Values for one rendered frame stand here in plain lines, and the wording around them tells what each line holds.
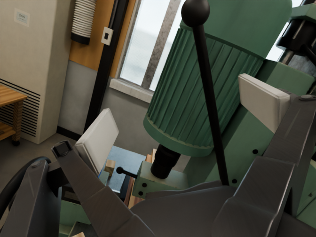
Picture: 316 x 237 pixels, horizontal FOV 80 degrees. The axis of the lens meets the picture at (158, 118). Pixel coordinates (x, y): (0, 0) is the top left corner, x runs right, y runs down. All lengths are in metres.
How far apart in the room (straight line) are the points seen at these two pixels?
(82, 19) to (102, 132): 1.67
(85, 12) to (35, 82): 0.74
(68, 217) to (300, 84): 0.59
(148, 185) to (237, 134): 0.25
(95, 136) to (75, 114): 2.09
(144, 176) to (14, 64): 1.76
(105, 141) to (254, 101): 0.13
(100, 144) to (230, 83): 0.25
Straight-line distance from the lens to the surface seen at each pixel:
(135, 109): 1.95
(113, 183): 0.70
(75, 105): 2.21
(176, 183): 0.53
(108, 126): 0.19
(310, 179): 0.38
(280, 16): 0.37
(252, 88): 0.17
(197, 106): 0.35
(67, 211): 0.58
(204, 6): 0.26
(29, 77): 2.03
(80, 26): 1.82
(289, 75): 0.40
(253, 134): 0.42
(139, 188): 0.52
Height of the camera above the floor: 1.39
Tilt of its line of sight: 23 degrees down
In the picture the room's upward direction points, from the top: 22 degrees clockwise
